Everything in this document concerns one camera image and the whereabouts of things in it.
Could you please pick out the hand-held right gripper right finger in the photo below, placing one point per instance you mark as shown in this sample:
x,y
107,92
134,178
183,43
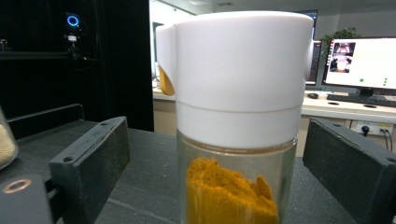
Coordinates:
x,y
351,168

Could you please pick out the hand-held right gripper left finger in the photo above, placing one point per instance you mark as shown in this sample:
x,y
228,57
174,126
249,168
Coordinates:
x,y
90,165

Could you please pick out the pale powder jar grey lid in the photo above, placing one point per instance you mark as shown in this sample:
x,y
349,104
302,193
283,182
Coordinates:
x,y
6,146

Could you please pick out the orange powder jar white lid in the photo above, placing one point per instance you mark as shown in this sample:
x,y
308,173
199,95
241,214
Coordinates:
x,y
236,77

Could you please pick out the black keyboard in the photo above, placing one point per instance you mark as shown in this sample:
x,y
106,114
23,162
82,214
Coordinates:
x,y
364,100

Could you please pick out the black computer mouse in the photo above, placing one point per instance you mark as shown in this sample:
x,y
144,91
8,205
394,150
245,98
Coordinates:
x,y
313,95

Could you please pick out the black curtain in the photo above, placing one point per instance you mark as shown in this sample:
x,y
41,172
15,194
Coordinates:
x,y
118,62

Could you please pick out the lit computer monitor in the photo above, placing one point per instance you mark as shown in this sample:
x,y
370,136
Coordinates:
x,y
370,62

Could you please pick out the dark computer monitor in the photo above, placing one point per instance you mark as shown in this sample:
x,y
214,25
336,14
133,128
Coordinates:
x,y
315,62

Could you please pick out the green potted plant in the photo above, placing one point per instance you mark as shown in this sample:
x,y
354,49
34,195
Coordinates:
x,y
341,34

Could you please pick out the white wall power outlet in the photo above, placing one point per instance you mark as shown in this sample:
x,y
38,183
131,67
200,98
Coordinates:
x,y
375,127

